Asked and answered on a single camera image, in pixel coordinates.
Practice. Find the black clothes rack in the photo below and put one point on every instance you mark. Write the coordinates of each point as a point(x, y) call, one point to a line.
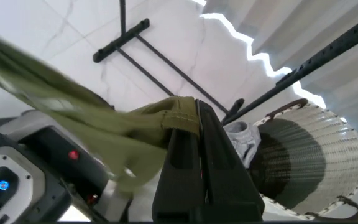
point(121, 40)

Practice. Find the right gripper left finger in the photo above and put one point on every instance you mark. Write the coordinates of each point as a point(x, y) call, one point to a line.
point(179, 186)

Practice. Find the white curtain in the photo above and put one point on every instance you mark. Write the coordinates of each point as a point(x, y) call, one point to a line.
point(291, 31)

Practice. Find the white laundry basket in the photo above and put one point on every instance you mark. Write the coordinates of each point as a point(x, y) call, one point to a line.
point(337, 140)

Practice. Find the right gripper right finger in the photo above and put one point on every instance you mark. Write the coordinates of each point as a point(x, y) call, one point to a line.
point(228, 186)

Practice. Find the green printed garment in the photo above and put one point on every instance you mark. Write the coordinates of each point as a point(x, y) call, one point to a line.
point(104, 133)

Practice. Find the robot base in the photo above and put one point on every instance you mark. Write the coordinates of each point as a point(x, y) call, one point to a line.
point(20, 174)

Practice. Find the pale grey shorts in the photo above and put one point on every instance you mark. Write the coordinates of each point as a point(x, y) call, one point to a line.
point(244, 140)

